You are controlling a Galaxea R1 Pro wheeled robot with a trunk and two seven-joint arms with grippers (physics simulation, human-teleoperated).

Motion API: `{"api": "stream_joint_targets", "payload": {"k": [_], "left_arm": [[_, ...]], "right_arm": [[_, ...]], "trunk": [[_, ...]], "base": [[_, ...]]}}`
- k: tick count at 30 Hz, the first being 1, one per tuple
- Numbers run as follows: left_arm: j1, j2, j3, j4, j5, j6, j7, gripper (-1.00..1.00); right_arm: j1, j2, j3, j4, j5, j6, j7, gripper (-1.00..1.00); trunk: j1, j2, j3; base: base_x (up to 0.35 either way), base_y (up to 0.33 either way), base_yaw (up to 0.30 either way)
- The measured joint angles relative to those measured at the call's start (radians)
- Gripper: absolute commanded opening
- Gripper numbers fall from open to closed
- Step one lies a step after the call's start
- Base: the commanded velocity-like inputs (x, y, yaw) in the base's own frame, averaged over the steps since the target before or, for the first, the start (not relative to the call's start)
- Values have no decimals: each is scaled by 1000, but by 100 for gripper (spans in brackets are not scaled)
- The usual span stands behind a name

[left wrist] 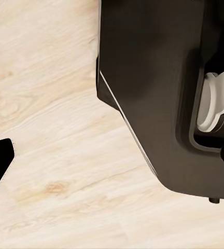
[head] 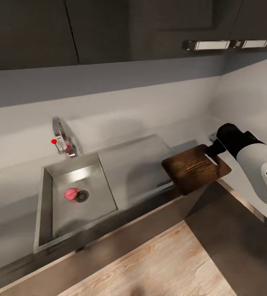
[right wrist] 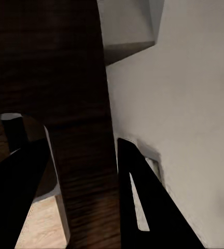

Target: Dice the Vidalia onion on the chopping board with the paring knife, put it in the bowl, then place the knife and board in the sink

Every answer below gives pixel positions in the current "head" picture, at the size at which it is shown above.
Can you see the cabinet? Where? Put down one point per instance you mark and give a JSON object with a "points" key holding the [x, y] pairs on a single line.
{"points": [[111, 31], [35, 34]]}

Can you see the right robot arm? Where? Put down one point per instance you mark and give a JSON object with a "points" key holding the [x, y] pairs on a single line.
{"points": [[249, 151]]}

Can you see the vidalia onion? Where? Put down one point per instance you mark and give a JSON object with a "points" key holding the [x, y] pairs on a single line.
{"points": [[71, 193]]}

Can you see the drop in sink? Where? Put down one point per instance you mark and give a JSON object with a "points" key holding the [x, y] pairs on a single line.
{"points": [[111, 180]]}

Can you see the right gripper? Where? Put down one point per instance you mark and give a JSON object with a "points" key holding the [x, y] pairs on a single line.
{"points": [[214, 150]]}

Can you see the cutting board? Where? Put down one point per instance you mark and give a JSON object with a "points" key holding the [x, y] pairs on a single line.
{"points": [[193, 169]]}

